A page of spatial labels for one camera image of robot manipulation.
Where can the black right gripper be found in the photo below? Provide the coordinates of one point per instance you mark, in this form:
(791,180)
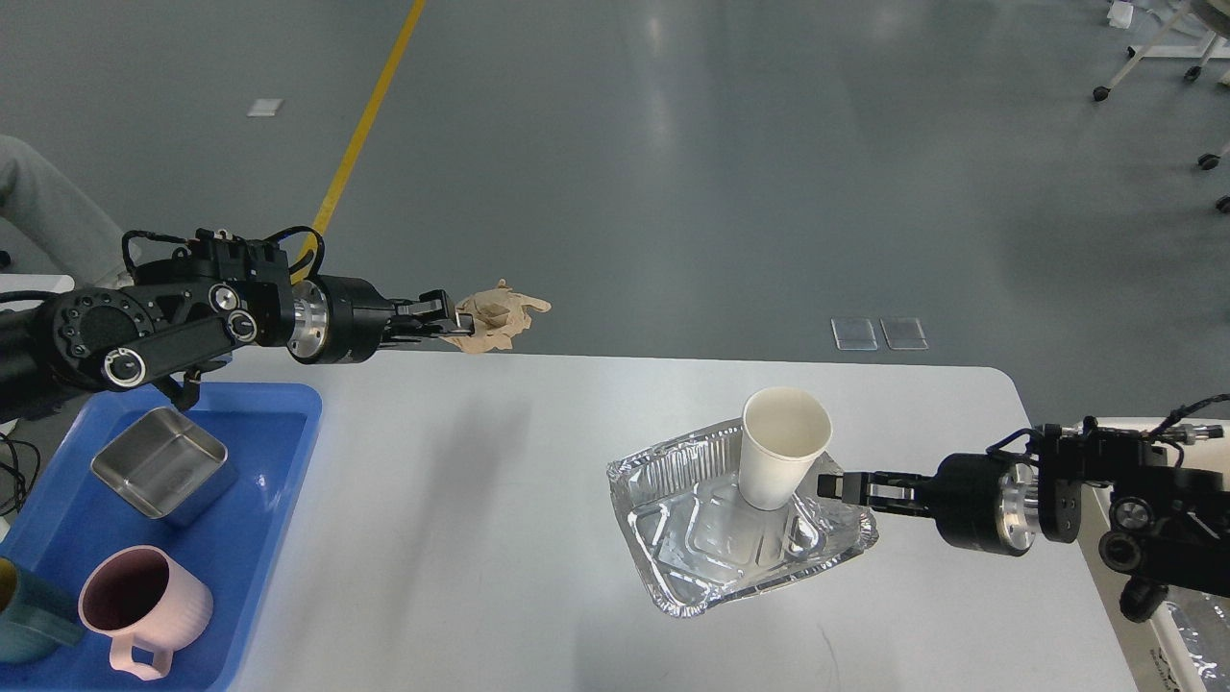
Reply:
(979,502)

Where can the pink plastic mug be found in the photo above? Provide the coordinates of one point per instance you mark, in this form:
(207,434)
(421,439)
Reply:
(149,607)

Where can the aluminium foil tray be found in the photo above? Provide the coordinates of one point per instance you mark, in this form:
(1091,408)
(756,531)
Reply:
(696,542)

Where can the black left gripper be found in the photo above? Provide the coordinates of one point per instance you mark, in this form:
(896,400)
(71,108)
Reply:
(339,320)

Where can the teal mug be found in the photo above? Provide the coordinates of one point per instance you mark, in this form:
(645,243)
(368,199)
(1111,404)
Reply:
(37,617)

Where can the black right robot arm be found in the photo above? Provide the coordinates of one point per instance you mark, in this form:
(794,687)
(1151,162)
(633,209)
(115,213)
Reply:
(1168,520)

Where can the stainless steel rectangular tray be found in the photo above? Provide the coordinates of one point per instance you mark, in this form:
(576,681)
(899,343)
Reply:
(167,467)

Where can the white bin right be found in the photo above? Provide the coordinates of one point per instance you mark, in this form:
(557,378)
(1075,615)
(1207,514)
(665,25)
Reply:
(1183,646)

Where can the brown paper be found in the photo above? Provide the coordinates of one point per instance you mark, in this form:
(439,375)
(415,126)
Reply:
(499,314)

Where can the white paper cup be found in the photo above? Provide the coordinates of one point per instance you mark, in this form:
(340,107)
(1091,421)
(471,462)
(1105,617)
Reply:
(785,430)

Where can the blue plastic tray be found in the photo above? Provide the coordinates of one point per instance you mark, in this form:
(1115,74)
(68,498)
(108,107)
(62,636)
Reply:
(72,522)

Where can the person in white clothes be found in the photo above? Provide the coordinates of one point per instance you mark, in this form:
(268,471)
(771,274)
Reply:
(79,238)

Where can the white wheeled cart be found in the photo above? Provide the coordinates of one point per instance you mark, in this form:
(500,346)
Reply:
(1213,16)

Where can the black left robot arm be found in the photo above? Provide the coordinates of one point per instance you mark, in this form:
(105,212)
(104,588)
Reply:
(184,315)

